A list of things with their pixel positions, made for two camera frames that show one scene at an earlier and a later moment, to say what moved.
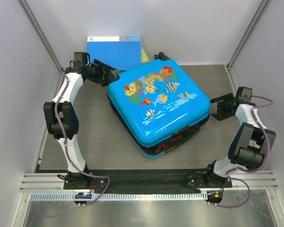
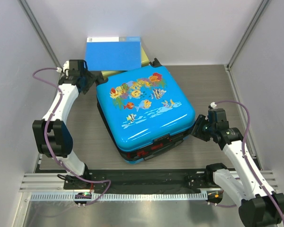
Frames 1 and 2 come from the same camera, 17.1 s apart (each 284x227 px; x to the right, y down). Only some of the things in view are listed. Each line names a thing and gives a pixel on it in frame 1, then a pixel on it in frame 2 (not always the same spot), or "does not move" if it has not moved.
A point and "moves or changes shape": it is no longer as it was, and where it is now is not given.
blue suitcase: (161, 105) moves or changes shape
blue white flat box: (121, 53) does not move
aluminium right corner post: (228, 66) does not move
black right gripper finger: (221, 117) → (203, 135)
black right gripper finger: (227, 97) → (198, 125)
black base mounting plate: (135, 179) does not move
